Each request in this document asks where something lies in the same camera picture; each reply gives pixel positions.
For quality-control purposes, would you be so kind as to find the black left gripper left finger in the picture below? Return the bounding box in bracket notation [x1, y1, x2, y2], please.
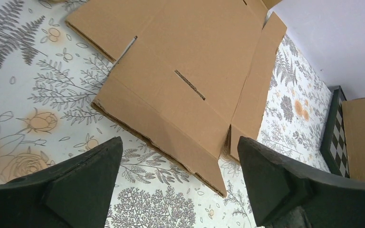
[0, 137, 123, 228]

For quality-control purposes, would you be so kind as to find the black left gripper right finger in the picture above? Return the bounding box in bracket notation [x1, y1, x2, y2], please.
[237, 136, 365, 228]

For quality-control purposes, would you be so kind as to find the closed brown cardboard box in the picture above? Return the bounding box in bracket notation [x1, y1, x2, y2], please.
[343, 98, 365, 181]

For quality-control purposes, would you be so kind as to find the black white chessboard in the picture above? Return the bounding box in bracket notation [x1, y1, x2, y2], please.
[320, 85, 350, 178]

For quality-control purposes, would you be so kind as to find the floral patterned table mat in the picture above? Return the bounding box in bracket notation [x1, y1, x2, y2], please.
[0, 0, 333, 228]

